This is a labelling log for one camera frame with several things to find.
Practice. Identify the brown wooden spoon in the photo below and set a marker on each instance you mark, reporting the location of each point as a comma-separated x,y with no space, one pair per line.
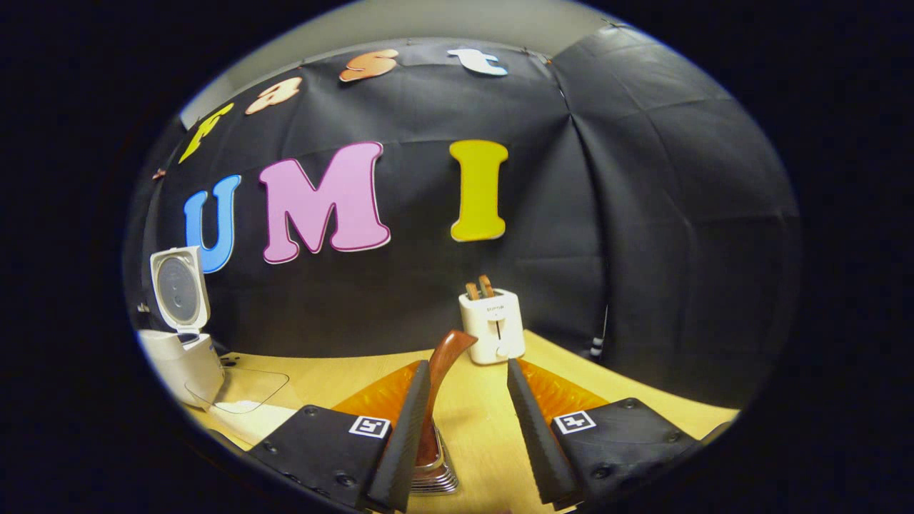
446,357

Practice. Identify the clear glass dish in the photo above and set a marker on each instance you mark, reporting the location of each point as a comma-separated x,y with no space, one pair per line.
246,385

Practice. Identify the black backdrop cloth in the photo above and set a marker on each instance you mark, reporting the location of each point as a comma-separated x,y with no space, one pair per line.
607,250

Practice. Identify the white rice cooker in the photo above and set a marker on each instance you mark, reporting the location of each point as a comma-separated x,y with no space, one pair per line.
182,371

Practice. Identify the white rice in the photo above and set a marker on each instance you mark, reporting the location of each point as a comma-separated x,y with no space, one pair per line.
250,425

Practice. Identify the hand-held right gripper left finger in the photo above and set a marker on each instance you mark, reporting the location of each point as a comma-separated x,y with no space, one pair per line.
407,442

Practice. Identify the white toaster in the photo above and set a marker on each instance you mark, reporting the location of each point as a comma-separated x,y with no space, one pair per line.
493,328

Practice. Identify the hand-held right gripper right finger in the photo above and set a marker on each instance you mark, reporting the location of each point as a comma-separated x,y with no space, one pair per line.
543,442

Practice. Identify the brown bread slice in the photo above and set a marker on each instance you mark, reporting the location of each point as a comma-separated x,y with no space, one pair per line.
486,285
472,290

